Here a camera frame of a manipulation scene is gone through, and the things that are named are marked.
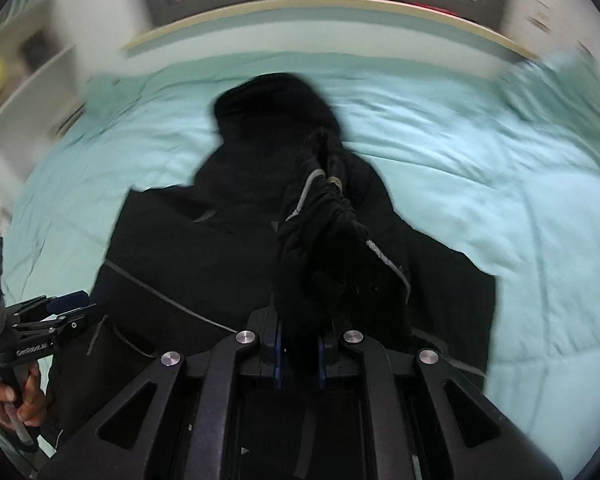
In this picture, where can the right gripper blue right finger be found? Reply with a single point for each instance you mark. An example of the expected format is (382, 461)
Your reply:
(321, 362)

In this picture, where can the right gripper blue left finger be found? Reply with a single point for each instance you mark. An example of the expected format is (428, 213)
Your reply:
(278, 357)

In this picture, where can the black hooded jacket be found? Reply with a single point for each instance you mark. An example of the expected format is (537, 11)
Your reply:
(280, 215)

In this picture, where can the person's left hand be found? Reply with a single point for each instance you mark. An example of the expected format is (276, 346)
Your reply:
(32, 410)

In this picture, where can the white shelf unit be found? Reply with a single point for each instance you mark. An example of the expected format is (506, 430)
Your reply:
(39, 90)

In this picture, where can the mint green bed quilt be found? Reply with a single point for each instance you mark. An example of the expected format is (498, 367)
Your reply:
(523, 203)

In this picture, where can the wooden bed headboard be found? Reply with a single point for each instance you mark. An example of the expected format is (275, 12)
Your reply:
(387, 12)

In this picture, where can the green pillow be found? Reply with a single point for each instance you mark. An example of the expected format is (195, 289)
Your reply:
(560, 92)

